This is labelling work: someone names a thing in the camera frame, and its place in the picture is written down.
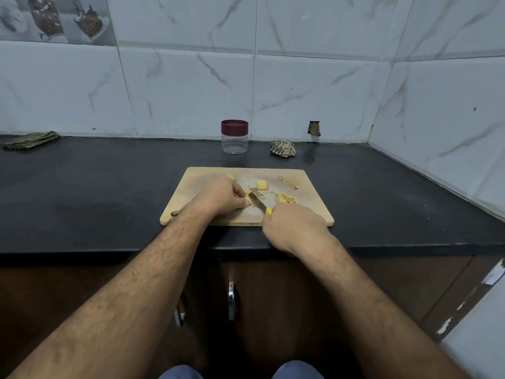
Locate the person's right hand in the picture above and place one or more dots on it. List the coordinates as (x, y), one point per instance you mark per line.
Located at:
(293, 228)

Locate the person's left hand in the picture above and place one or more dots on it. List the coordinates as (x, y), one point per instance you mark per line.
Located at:
(221, 198)

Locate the pile of ginger strips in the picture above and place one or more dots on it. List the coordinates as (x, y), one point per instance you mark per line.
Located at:
(284, 199)

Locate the wooden cutting board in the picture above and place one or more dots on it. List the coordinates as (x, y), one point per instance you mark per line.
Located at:
(185, 197)

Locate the pile of yellow ginger slices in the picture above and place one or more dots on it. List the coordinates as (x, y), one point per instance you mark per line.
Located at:
(262, 185)

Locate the clear jar maroon lid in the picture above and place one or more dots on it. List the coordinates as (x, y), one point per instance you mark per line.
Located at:
(235, 145)

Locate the person's left forearm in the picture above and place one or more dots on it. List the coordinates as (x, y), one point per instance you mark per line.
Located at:
(102, 308)

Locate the person's right forearm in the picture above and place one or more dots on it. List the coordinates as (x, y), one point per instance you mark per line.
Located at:
(387, 315)

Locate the small ginger peel scraps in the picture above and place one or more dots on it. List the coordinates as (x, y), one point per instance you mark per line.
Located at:
(288, 184)

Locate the black countertop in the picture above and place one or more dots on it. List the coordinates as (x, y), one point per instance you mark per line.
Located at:
(79, 197)

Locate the person's blue clothing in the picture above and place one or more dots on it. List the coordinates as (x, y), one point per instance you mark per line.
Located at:
(241, 370)

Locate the crumpled patterned cloth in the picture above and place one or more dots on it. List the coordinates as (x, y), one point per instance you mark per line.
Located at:
(282, 149)

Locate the brown wooden cabinet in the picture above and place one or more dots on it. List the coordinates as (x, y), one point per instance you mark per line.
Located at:
(442, 296)

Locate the folded green cloth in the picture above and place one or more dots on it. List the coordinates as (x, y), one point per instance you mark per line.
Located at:
(30, 140)

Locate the decorative picture tiles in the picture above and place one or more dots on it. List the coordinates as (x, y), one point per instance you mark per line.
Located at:
(55, 18)

